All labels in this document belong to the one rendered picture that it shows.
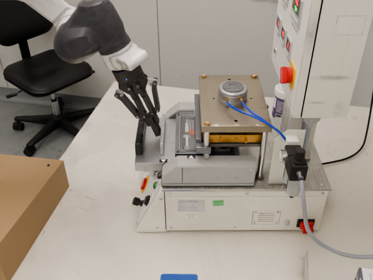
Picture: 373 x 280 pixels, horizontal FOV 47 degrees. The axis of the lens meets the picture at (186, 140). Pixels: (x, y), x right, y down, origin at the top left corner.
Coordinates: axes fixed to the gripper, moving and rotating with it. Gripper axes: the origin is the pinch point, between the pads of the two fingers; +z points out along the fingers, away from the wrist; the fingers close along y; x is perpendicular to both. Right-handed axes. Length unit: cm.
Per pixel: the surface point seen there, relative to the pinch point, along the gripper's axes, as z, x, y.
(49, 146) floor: 68, -120, 114
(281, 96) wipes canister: 30, -41, -37
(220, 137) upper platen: 3.8, 9.8, -18.3
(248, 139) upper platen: 7.2, 9.6, -25.3
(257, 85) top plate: 2.3, -7.7, -31.0
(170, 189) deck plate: 10.7, 17.1, -1.9
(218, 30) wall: 42, -151, -12
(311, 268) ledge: 36, 32, -32
